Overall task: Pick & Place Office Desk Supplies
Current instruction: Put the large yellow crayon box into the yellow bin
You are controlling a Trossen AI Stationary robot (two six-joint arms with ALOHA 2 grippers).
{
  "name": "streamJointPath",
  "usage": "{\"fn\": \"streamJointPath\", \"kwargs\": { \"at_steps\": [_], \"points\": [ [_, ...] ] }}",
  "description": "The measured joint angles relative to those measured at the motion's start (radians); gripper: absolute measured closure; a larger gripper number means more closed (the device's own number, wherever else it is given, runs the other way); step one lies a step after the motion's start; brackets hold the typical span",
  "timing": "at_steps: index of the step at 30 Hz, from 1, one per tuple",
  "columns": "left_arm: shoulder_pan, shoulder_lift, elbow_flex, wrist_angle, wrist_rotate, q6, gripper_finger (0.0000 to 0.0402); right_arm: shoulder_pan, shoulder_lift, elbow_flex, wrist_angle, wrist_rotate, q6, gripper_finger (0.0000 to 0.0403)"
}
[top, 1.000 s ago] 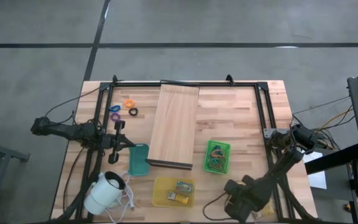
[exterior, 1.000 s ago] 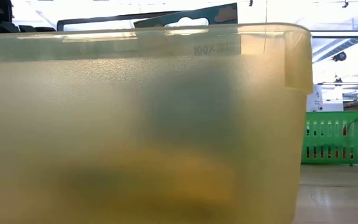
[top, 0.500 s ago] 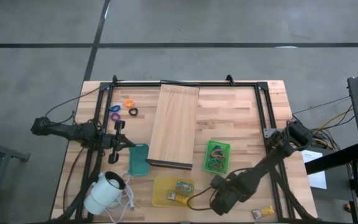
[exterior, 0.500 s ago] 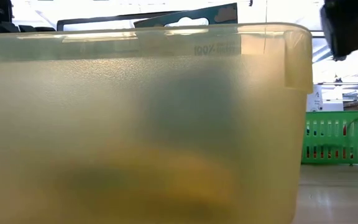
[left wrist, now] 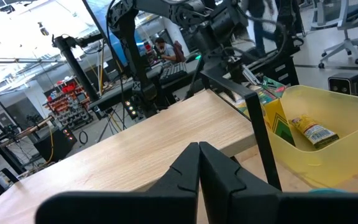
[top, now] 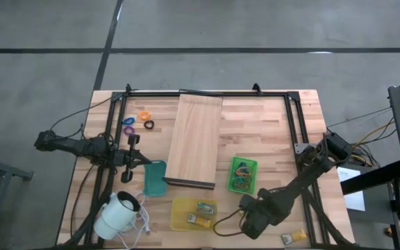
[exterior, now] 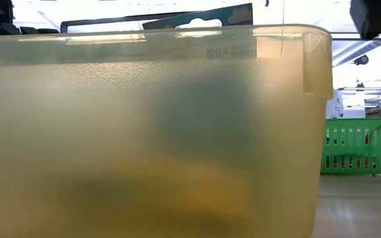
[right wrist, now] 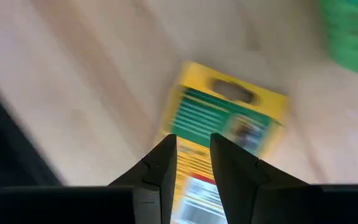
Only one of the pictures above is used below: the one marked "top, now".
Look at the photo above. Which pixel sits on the teal plastic tray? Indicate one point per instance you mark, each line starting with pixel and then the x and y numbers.
pixel 155 180

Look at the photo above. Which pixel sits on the wooden riser with black frame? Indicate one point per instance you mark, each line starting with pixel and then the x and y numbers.
pixel 194 139

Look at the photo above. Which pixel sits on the green crayon box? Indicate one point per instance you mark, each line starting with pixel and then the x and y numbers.
pixel 206 208

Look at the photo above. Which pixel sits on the narrow yellow crayon box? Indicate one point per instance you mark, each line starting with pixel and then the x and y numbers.
pixel 200 220

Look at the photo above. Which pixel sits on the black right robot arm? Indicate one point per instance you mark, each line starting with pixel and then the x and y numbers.
pixel 300 184

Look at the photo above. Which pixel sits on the black desk beam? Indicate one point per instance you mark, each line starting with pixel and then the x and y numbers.
pixel 370 178

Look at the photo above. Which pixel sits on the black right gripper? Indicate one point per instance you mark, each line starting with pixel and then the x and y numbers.
pixel 255 222

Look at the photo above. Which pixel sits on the blue rubber band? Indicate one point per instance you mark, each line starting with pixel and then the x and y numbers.
pixel 241 165

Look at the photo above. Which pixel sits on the green plastic tray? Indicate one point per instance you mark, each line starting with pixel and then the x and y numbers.
pixel 233 163

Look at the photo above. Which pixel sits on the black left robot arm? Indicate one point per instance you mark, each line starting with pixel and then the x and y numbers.
pixel 71 146

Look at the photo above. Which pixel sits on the silver metal bracket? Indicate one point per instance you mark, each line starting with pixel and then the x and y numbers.
pixel 300 148

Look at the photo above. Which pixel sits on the small yellow box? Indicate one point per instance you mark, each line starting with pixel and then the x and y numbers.
pixel 294 236

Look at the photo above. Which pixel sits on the white spot lamp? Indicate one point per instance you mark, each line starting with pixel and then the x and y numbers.
pixel 116 215

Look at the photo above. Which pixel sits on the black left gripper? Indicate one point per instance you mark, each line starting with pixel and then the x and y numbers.
pixel 130 158

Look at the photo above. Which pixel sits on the white paper sheet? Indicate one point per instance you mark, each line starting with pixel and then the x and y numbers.
pixel 354 203

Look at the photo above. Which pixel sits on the black aluminium table frame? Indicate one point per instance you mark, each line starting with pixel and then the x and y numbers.
pixel 255 93

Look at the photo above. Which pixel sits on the yellow plastic tray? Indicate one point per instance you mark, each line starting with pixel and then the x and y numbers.
pixel 181 212

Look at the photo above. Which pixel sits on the orange rubber band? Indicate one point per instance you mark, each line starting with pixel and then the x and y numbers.
pixel 244 170

